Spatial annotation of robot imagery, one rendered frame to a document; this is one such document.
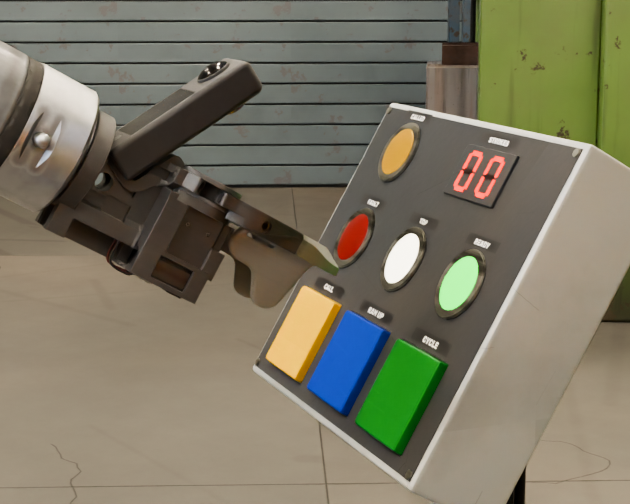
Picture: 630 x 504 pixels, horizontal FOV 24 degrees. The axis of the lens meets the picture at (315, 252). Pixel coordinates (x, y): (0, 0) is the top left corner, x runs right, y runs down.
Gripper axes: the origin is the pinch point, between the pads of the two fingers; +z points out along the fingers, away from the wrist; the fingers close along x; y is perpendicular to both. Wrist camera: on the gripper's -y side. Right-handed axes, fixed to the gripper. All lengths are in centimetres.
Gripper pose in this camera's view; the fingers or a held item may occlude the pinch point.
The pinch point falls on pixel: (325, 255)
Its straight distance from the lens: 105.4
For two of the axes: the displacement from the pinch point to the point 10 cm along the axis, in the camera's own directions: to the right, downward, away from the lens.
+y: -4.6, 8.9, -0.1
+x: 3.8, 1.8, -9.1
